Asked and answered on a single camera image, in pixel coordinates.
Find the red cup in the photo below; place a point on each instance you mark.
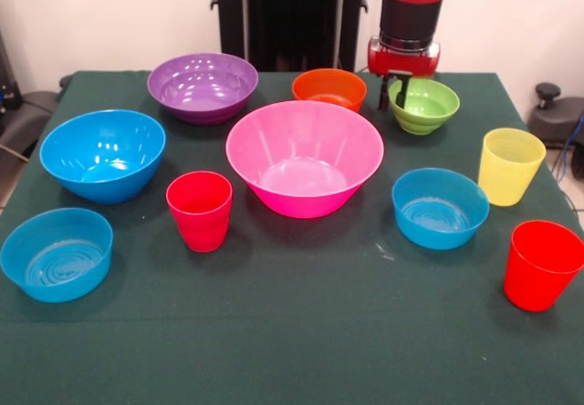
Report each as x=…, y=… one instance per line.
x=538, y=277

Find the large pink bowl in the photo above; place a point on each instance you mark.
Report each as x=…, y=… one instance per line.
x=305, y=181

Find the crimson cup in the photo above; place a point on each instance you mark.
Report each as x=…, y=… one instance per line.
x=199, y=222

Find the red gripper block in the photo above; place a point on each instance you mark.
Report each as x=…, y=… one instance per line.
x=401, y=64

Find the dark grey stand base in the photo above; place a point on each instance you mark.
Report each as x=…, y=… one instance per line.
x=27, y=117
x=561, y=117

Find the purple bowl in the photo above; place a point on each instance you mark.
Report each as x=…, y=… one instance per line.
x=202, y=99

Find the green bowl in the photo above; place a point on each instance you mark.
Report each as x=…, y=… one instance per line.
x=424, y=120

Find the dark green tablecloth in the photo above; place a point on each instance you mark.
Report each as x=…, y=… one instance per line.
x=292, y=332

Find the yellow cup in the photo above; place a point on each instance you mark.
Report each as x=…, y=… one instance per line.
x=508, y=177

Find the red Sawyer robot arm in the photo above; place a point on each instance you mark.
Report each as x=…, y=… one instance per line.
x=410, y=13

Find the large blue bowl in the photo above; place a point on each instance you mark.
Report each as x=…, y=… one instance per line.
x=102, y=168

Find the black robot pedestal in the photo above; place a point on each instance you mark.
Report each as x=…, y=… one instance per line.
x=292, y=13

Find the orange bowl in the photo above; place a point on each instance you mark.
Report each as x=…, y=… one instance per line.
x=328, y=86

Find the small blue bowl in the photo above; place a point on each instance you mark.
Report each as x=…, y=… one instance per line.
x=57, y=263
x=440, y=222

